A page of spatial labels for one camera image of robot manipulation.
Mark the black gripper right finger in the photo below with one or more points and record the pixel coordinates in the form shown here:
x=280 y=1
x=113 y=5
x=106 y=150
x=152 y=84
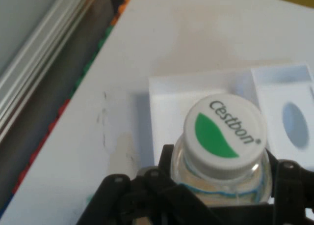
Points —
x=292 y=185

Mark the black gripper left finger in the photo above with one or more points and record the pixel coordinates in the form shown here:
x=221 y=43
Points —
x=137 y=198

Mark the clear water bottle green label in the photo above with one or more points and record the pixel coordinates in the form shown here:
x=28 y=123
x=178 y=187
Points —
x=224 y=136

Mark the white blue cardboard box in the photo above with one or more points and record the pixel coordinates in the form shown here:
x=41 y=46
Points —
x=171 y=107

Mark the red toy block row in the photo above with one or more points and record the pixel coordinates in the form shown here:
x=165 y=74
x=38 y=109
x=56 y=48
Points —
x=41 y=141

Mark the green toy block row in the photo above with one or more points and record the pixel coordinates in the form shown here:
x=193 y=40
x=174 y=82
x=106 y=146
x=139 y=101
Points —
x=90 y=63

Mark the low orange toy block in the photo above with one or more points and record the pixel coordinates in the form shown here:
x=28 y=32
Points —
x=122 y=6

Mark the aluminium wall rail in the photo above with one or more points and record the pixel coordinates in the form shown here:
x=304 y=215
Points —
x=36 y=53

